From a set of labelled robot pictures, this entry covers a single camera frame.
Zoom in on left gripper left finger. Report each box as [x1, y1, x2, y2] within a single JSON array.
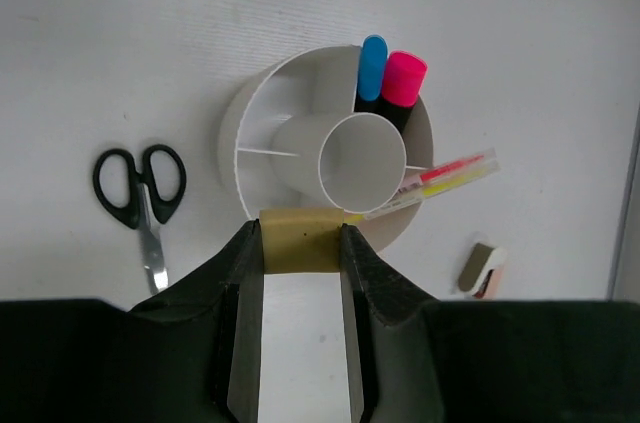
[[131, 221, 264, 422]]

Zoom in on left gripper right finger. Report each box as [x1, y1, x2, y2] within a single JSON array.
[[340, 224, 440, 422]]

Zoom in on tan eraser block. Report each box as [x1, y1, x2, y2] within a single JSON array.
[[259, 208, 344, 275]]

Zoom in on pink mini stapler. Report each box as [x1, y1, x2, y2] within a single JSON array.
[[456, 243, 508, 300]]

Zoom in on black handled scissors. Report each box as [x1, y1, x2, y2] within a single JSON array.
[[92, 144, 187, 295]]

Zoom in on thin yellow highlighter pen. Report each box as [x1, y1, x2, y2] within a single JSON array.
[[344, 160, 500, 224]]

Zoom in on thin red highlighter pen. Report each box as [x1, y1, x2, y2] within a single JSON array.
[[397, 149, 497, 195]]

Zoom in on pink capped black highlighter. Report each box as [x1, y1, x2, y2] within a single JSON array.
[[375, 50, 428, 134]]

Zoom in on blue capped black highlighter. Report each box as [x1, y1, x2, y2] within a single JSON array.
[[354, 35, 388, 113]]

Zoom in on white round divided organizer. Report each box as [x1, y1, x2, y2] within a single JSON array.
[[217, 45, 433, 251]]

